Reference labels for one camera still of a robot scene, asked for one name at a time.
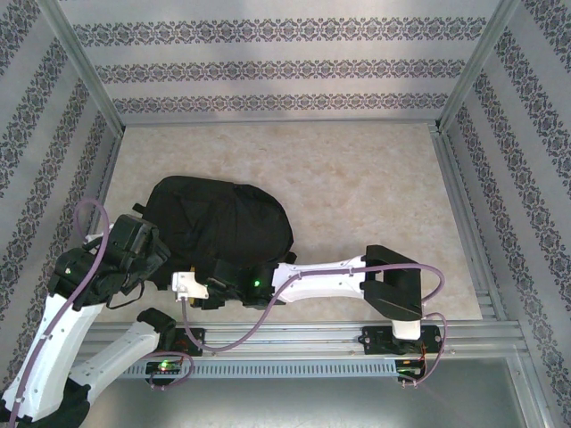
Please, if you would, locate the controller board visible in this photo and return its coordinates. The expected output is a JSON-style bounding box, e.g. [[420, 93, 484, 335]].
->
[[145, 360, 183, 375], [396, 356, 427, 383]]

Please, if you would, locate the aluminium side rail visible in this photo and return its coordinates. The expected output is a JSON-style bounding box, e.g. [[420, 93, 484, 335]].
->
[[60, 131, 124, 325], [427, 124, 509, 321]]

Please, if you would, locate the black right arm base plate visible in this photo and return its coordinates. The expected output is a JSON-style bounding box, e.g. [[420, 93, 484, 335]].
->
[[352, 324, 445, 357]]

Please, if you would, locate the aluminium frame post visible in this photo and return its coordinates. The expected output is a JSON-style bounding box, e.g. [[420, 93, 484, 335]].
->
[[35, 0, 125, 137], [434, 0, 521, 133]]

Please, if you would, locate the left controller board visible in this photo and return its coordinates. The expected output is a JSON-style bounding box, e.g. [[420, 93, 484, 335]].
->
[[145, 360, 183, 375]]

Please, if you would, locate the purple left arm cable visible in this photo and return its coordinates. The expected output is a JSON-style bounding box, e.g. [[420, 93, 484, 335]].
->
[[8, 198, 195, 420]]

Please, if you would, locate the aluminium mounting rail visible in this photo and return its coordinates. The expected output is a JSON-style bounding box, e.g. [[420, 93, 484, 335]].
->
[[42, 323, 525, 358]]

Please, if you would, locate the grey slotted cable duct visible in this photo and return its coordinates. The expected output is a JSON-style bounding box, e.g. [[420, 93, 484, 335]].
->
[[120, 358, 398, 380]]

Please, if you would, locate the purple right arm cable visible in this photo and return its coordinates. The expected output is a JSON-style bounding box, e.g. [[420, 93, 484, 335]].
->
[[180, 262, 448, 389]]

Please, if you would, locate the black fabric backpack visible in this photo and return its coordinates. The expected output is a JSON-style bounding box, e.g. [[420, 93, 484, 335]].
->
[[133, 175, 298, 295]]

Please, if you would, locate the aluminium rear rail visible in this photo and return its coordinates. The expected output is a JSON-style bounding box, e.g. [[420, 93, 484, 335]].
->
[[120, 116, 443, 128]]

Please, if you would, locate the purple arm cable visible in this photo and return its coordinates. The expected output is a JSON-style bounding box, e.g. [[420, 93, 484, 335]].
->
[[180, 262, 448, 389], [8, 198, 195, 420]]

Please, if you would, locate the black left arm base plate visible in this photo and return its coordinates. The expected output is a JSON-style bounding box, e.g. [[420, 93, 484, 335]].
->
[[153, 327, 206, 358]]

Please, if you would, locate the grey metal front panel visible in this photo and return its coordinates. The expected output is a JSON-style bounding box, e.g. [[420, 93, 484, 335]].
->
[[42, 376, 543, 428]]

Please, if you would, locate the right controller board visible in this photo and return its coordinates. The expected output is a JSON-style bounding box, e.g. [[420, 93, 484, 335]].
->
[[396, 356, 427, 383]]

